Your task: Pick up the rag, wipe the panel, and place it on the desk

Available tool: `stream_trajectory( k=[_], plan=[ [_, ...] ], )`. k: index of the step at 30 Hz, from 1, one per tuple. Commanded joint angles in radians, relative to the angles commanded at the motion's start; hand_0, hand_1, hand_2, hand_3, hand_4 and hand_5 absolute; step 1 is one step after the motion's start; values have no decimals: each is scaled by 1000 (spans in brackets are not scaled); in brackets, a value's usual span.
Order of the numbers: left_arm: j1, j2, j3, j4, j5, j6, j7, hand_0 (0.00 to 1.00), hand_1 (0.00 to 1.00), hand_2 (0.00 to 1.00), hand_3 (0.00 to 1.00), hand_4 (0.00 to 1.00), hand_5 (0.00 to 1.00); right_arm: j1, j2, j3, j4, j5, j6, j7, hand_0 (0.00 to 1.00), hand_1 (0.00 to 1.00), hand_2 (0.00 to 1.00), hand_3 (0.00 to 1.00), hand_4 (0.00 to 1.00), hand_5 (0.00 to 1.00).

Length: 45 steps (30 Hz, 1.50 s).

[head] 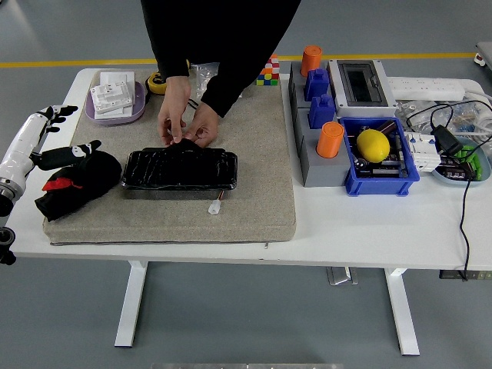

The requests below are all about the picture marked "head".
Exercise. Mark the white circuit breaker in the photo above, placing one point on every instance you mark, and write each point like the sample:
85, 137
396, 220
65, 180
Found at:
423, 153

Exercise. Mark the green terminal blocks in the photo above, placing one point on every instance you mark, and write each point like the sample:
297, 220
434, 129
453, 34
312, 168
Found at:
473, 163

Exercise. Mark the clear bag of screws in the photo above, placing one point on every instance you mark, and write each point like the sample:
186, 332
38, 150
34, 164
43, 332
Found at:
203, 78

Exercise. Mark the brown cylindrical capacitor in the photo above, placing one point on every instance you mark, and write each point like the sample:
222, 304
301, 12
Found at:
386, 127

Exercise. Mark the blue plastic bin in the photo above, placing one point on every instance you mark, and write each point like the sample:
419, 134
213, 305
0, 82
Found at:
378, 186

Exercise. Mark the white socket module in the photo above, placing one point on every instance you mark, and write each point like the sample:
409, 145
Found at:
111, 98

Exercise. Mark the clear bag of parts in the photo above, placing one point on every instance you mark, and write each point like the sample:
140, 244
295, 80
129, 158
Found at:
415, 109

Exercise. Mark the light blue tray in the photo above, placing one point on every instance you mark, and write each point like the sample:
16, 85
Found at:
482, 177

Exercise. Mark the person's right hand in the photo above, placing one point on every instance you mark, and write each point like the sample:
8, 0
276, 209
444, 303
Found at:
175, 104

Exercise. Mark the colourful puzzle cube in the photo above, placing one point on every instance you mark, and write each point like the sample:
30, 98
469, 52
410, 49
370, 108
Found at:
269, 75

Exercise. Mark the white table leg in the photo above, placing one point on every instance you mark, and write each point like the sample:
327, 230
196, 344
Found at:
130, 307
403, 315

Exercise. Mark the white thin cover plate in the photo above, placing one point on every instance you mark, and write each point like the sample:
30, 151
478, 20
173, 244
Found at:
115, 114

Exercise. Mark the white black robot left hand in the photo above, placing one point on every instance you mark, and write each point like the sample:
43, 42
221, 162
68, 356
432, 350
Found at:
21, 142

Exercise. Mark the person's left forearm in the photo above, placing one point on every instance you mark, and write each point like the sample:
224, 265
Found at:
234, 84

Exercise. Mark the purple oval tray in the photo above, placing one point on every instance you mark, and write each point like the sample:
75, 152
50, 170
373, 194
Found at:
138, 109

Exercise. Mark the dark electronic modules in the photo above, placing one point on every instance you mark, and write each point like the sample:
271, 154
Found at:
455, 171

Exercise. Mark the silver metal bracket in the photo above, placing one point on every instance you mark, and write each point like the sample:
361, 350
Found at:
340, 276

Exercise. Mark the orange cylinder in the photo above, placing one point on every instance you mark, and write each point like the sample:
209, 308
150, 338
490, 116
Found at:
310, 57
330, 140

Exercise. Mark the person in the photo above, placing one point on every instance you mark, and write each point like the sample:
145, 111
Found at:
215, 27

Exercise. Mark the grey block base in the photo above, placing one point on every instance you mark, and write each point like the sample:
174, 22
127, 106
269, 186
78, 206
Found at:
323, 171
296, 86

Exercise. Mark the person's left hand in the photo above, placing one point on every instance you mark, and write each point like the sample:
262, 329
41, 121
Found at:
205, 123

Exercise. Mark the white power strip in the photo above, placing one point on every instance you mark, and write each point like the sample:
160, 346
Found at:
426, 88

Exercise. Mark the black power adapter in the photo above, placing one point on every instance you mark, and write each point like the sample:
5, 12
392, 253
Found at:
446, 140

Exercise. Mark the dark circuit board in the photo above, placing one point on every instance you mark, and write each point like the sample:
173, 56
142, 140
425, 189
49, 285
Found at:
384, 169

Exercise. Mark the white flat switch plate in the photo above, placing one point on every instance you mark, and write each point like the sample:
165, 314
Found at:
117, 78

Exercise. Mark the grey-brown mat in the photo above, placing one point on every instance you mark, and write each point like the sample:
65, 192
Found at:
173, 223

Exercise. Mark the yellow lemon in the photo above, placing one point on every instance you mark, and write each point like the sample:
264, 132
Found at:
373, 145

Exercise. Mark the person's right forearm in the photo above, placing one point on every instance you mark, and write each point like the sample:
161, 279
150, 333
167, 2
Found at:
171, 61

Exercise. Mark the black desk control box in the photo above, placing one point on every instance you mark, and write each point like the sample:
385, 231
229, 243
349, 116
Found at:
476, 275

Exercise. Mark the blue block with knob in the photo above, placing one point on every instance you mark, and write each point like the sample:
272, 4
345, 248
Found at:
322, 113
317, 84

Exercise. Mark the yellow black tape measure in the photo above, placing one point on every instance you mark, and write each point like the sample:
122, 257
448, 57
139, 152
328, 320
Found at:
155, 85

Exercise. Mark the grey distribution box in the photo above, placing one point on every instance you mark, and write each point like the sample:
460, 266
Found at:
361, 82

